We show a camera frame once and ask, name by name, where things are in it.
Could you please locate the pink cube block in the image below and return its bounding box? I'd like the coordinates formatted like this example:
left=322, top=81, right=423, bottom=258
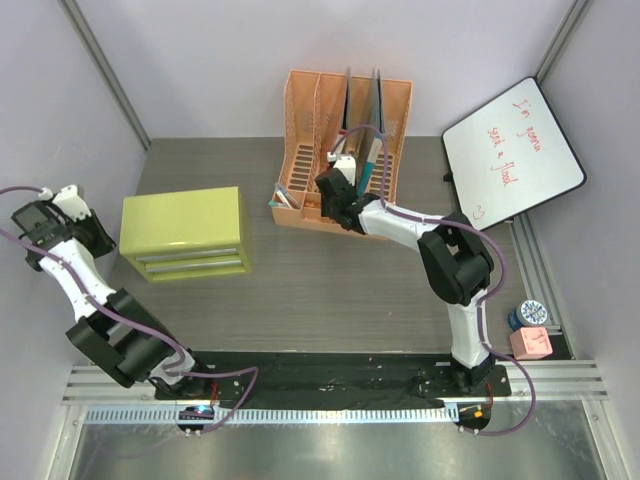
left=509, top=327, right=553, bottom=360

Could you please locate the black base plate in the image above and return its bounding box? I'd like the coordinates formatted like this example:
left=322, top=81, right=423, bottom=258
left=149, top=349, right=512, bottom=409

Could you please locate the purple cable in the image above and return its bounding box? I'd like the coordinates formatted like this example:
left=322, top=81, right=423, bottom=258
left=332, top=125, right=539, bottom=436
left=0, top=185, right=260, bottom=435

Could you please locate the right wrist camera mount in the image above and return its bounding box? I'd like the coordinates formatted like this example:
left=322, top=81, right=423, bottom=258
left=327, top=152, right=357, bottom=185

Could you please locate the orange plastic file organizer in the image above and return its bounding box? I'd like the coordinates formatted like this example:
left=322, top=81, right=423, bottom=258
left=271, top=70, right=413, bottom=235

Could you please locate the blue patterned tape roll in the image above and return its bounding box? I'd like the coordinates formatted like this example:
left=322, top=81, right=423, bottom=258
left=508, top=299, right=549, bottom=331

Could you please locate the blue white pen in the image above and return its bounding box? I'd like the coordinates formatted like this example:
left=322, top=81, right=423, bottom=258
left=274, top=183, right=301, bottom=210

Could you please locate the teal A4 folder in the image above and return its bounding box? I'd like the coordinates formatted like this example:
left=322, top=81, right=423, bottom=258
left=356, top=69, right=385, bottom=195

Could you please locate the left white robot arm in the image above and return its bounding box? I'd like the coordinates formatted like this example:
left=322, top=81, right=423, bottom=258
left=11, top=200, right=213, bottom=399

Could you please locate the green metal drawer cabinet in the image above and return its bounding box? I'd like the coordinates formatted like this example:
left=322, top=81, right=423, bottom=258
left=119, top=186, right=252, bottom=283

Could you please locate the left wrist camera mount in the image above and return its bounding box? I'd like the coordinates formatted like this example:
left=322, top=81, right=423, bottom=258
left=38, top=184, right=93, bottom=222

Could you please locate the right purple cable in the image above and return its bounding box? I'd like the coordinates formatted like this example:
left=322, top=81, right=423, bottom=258
left=332, top=125, right=539, bottom=436

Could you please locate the red A4 folder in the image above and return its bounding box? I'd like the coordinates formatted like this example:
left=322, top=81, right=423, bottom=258
left=336, top=69, right=375, bottom=157

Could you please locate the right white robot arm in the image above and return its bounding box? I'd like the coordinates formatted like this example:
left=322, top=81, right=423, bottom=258
left=316, top=168, right=495, bottom=395

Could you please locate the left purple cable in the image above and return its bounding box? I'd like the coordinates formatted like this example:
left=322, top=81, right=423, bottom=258
left=0, top=185, right=260, bottom=435

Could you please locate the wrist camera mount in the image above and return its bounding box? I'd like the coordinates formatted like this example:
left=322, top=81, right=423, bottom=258
left=327, top=152, right=357, bottom=185
left=38, top=184, right=93, bottom=222

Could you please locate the small whiteboard with writing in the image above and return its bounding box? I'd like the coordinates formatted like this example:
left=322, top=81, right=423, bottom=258
left=442, top=77, right=587, bottom=230

